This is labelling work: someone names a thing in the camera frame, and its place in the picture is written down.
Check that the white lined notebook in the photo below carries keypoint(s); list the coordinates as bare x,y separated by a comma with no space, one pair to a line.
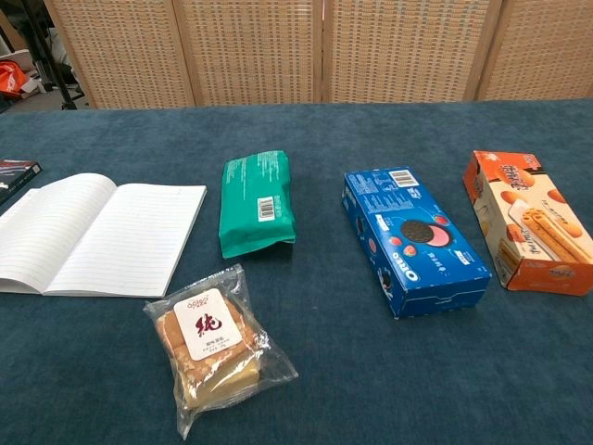
116,236

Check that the green snack pack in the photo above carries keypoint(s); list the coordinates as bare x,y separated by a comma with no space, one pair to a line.
252,204

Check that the blue Oreo cookie box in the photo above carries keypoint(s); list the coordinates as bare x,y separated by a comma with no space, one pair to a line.
417,241

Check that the bread in clear bag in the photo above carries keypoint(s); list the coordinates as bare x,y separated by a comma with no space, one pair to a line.
208,334

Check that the blue table cloth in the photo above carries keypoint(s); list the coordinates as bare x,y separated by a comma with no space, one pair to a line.
324,371

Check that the wooden rattan folding screen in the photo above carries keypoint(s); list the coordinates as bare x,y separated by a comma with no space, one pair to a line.
278,51

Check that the orange biscuit roll box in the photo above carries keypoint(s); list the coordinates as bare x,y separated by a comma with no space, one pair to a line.
533,222

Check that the black red snack box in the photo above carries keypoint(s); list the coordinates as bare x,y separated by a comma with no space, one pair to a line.
16,174

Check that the black tripod stand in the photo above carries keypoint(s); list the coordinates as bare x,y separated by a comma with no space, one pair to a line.
55,60

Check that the orange plastic bag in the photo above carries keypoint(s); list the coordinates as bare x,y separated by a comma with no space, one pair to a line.
10,79

